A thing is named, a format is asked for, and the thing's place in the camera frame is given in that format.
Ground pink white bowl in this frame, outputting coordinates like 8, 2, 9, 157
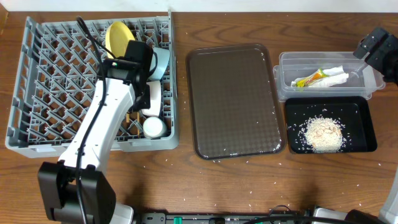
141, 81, 162, 117

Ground white paper cup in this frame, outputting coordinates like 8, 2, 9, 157
142, 117, 167, 139

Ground light blue bowl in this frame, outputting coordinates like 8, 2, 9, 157
148, 47, 170, 81

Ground white tissue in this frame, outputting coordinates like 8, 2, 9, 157
303, 65, 349, 88

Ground yellow plate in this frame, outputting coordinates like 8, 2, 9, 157
105, 21, 135, 58

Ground green orange snack wrapper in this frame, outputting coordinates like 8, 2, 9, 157
291, 69, 328, 88

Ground rice food scraps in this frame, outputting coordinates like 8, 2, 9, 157
287, 115, 347, 154

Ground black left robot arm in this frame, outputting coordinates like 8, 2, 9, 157
38, 58, 157, 223

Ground clear plastic waste bin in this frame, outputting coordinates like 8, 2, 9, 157
273, 52, 386, 102

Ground black waste tray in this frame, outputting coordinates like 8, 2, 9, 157
285, 96, 377, 154

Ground grey plastic dishwasher rack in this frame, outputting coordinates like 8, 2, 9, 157
5, 15, 179, 158

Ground dark brown serving tray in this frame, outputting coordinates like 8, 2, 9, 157
186, 44, 287, 160

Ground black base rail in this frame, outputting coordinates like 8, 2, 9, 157
132, 211, 312, 224

